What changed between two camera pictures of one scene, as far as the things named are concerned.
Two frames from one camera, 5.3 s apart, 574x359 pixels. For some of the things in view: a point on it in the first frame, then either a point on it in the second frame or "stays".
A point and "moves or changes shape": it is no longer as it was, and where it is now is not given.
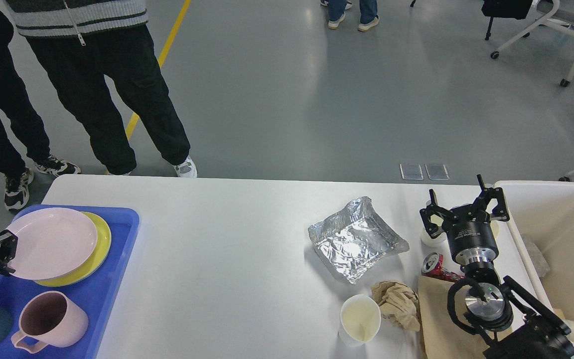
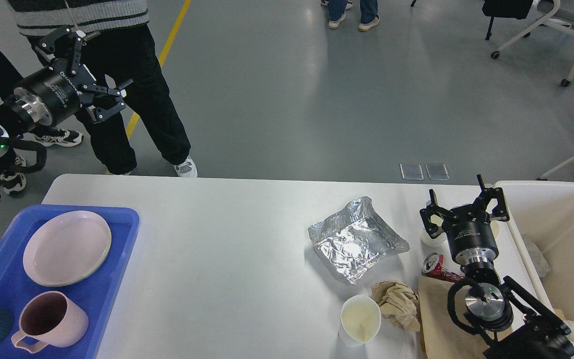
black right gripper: [468, 230] stays
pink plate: [52, 243] moves or changes shape
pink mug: [51, 317] stays
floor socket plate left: [411, 172] stays
